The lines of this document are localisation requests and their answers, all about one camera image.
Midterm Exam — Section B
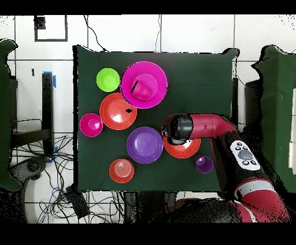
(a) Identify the black metal stand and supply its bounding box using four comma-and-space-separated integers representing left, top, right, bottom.
231, 77, 263, 139
10, 73, 54, 158

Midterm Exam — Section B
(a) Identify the large pink bowl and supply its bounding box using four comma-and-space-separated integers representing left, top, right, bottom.
120, 61, 169, 110

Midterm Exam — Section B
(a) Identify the blue tape strip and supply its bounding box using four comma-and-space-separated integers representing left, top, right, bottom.
47, 146, 59, 164
43, 70, 57, 88

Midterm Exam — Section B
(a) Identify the gray pedestal leg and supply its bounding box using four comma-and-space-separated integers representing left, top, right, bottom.
9, 156, 49, 185

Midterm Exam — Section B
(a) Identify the red cup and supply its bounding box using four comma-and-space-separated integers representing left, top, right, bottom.
130, 79, 154, 101

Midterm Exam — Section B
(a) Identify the dark green tablecloth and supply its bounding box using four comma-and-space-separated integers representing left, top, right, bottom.
73, 44, 239, 194

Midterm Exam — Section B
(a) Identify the black tape square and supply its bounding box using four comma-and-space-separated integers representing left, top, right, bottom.
34, 14, 69, 43

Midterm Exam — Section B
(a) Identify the black floor cable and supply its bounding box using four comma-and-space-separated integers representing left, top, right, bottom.
83, 14, 109, 53

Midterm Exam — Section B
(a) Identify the large orange bowl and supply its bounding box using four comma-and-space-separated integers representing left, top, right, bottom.
163, 136, 201, 159
99, 92, 138, 131

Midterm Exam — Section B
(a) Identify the small orange bowl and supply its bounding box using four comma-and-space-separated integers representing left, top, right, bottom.
109, 158, 135, 184

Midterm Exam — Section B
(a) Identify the small red bowl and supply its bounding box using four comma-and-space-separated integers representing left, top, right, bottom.
79, 113, 104, 138

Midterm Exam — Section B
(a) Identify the small green bowl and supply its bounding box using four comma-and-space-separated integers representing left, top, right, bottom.
96, 67, 120, 92

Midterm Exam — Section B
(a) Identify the green cloth covered table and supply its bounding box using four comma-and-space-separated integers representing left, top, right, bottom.
251, 44, 296, 188
0, 38, 22, 192

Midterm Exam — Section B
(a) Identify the purple cup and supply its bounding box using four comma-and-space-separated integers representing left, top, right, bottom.
194, 155, 214, 175

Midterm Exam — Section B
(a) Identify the black power box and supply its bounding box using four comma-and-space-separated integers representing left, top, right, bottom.
64, 185, 90, 219

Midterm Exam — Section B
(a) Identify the tangle of floor cables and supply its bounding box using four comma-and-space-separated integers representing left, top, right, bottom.
11, 135, 125, 224

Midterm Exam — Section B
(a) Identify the purple bowl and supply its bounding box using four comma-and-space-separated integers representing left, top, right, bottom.
126, 126, 164, 164

